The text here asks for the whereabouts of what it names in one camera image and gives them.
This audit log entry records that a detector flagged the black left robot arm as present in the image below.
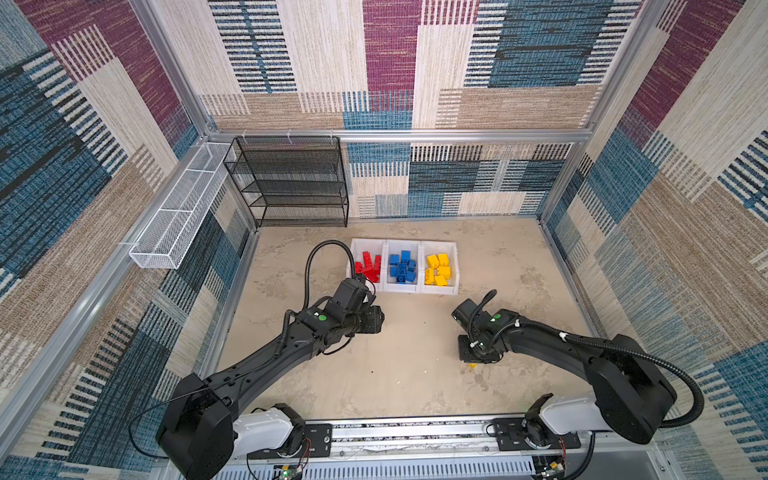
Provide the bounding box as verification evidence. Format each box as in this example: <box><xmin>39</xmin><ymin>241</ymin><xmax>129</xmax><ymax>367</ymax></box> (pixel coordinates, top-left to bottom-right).
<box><xmin>127</xmin><ymin>271</ymin><xmax>384</xmax><ymax>479</ymax></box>

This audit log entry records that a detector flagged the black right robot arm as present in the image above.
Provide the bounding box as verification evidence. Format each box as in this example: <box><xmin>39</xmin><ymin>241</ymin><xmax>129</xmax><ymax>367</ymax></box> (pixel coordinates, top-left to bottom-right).
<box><xmin>452</xmin><ymin>291</ymin><xmax>705</xmax><ymax>449</ymax></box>

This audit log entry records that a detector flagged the white three-compartment bin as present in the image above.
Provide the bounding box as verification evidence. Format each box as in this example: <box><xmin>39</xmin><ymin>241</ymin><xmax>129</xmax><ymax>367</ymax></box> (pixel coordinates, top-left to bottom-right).
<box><xmin>347</xmin><ymin>238</ymin><xmax>460</xmax><ymax>295</ymax></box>

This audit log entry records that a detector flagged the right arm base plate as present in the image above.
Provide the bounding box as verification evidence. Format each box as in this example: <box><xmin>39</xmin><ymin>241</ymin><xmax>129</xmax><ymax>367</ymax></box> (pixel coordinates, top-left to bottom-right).
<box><xmin>485</xmin><ymin>416</ymin><xmax>582</xmax><ymax>452</ymax></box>

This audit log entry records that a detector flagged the aluminium front rail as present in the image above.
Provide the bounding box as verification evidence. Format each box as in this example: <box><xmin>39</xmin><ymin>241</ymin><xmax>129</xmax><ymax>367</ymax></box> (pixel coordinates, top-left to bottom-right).
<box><xmin>155</xmin><ymin>410</ymin><xmax>661</xmax><ymax>463</ymax></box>

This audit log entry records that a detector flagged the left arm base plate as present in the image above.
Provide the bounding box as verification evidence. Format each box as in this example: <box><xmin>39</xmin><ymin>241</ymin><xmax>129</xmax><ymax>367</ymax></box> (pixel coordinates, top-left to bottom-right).
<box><xmin>281</xmin><ymin>423</ymin><xmax>333</xmax><ymax>459</ymax></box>

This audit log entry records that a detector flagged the black wire shelf rack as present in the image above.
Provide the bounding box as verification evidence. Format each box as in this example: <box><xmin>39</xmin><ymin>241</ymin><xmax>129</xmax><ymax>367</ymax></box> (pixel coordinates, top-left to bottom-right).
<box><xmin>223</xmin><ymin>136</ymin><xmax>350</xmax><ymax>228</ymax></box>

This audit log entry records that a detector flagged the white wire mesh basket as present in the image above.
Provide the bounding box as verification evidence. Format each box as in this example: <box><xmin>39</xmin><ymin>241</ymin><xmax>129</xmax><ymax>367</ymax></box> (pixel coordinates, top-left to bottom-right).
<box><xmin>129</xmin><ymin>143</ymin><xmax>229</xmax><ymax>270</ymax></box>

